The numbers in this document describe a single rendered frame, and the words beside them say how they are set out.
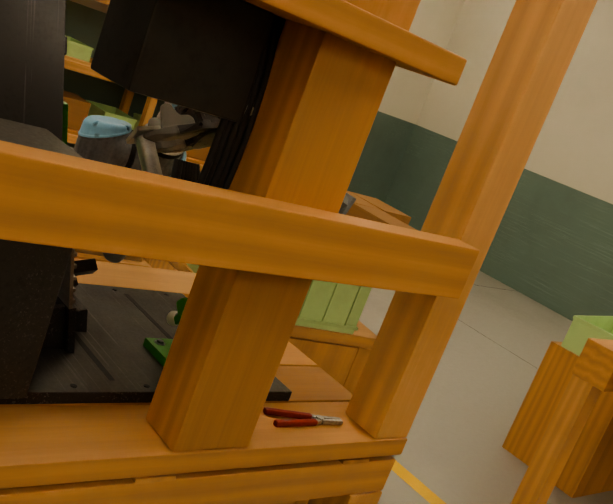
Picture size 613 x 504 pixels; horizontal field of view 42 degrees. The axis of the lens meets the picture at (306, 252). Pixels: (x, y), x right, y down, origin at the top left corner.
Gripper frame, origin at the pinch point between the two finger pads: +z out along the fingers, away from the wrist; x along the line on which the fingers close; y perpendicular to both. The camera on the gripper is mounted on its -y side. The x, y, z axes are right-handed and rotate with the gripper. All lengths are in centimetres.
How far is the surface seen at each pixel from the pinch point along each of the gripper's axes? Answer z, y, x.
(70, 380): 20.7, -32.1, -8.2
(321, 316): -70, -32, -70
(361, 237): -13.9, -27.3, 25.4
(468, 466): -197, -115, -178
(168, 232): 16.4, -21.7, 29.4
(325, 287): -71, -25, -65
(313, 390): -27, -47, -20
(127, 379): 11.3, -34.5, -10.6
